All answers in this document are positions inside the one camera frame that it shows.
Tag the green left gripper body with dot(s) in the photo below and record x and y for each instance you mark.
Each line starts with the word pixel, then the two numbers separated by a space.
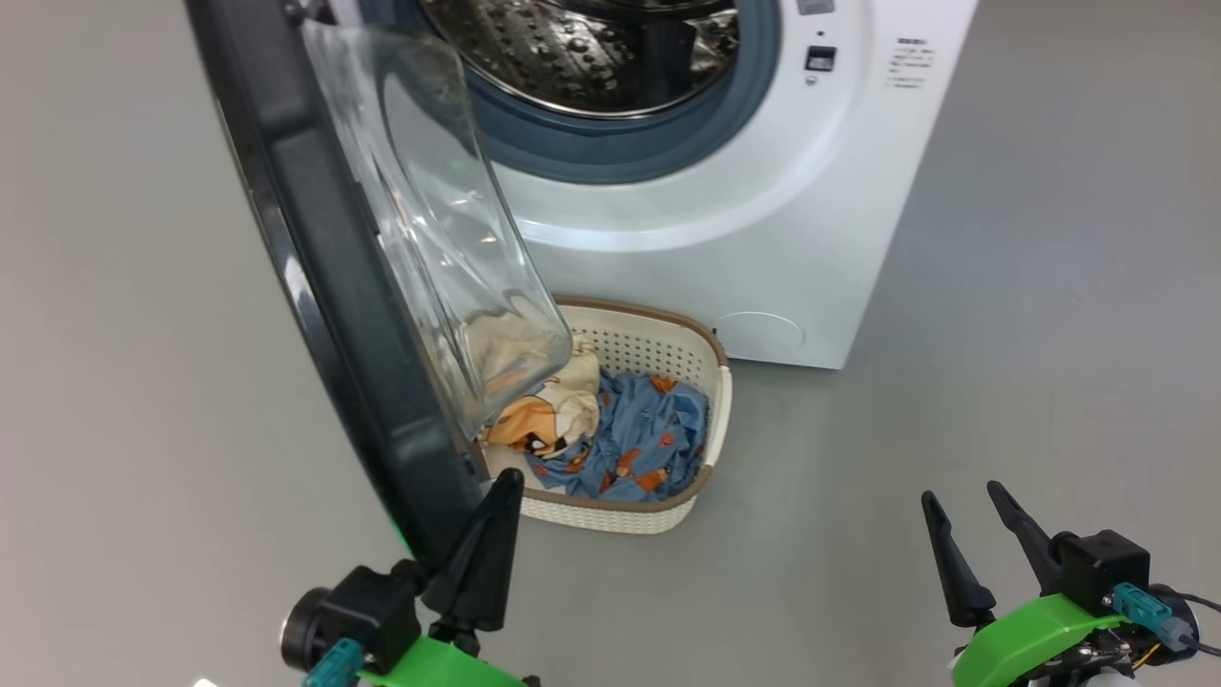
pixel 439 668

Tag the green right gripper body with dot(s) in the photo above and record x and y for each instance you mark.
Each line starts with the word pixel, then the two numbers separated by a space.
pixel 1030 634

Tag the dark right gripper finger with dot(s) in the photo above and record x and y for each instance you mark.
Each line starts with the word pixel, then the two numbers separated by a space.
pixel 1032 539
pixel 954 572

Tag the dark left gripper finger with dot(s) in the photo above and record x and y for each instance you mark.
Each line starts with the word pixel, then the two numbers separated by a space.
pixel 477 563

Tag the cream cartoon print garment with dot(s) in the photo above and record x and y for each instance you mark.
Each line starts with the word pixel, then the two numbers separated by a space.
pixel 575 401

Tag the blue orange print garment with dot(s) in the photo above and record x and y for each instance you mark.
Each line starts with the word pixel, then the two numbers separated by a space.
pixel 649 439

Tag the black round glass washer door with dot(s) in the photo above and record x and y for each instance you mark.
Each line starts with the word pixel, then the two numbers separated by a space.
pixel 324 286

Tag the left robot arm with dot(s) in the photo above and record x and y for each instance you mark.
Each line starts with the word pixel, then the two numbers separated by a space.
pixel 300 630

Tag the white front-load washing machine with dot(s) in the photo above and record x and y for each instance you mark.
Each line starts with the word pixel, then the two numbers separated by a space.
pixel 763 239

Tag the steel washer drum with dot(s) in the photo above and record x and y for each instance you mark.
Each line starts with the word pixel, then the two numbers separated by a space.
pixel 591 57

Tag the black door latch socket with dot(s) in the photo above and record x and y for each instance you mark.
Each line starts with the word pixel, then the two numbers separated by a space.
pixel 820 58

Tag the cream perforated laundry basket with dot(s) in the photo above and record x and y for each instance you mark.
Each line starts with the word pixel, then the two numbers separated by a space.
pixel 620 515

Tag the round white filter cover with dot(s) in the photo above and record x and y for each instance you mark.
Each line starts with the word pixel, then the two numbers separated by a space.
pixel 761 338

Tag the small printed text sticker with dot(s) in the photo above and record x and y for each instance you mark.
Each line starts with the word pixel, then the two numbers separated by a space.
pixel 908 63

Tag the grey warning sticker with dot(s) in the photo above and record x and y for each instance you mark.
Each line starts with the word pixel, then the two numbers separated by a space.
pixel 816 7

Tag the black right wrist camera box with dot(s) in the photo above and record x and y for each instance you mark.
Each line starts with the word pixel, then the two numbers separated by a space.
pixel 1102 568

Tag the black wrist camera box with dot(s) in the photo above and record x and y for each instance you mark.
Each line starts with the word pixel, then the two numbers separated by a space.
pixel 1102 568
pixel 377 611

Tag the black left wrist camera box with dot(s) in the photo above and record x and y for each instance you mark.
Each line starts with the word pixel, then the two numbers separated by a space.
pixel 377 611

